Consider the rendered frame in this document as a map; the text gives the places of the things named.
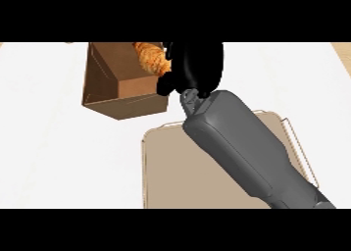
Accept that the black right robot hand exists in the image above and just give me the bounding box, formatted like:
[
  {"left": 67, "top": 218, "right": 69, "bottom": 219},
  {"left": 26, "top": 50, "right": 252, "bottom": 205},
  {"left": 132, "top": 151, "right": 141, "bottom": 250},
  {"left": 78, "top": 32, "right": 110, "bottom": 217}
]
[{"left": 156, "top": 42, "right": 225, "bottom": 99}]

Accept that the golden brown croissant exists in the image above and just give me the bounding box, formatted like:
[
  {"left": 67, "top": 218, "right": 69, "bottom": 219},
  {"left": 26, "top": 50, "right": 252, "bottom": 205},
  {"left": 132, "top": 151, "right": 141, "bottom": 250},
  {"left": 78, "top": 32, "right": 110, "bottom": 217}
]
[{"left": 132, "top": 42, "right": 175, "bottom": 75}]

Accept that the brown cardboard box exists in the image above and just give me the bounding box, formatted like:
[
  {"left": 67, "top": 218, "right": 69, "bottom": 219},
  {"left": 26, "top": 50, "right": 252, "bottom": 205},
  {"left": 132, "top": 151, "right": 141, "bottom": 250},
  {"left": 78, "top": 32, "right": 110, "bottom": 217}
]
[{"left": 82, "top": 42, "right": 172, "bottom": 121}]

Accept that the beige metal tray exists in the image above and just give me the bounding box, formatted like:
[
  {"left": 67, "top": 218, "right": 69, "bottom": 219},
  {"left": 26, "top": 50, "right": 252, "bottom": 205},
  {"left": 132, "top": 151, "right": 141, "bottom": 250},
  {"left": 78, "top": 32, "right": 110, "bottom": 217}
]
[{"left": 141, "top": 109, "right": 320, "bottom": 210}]

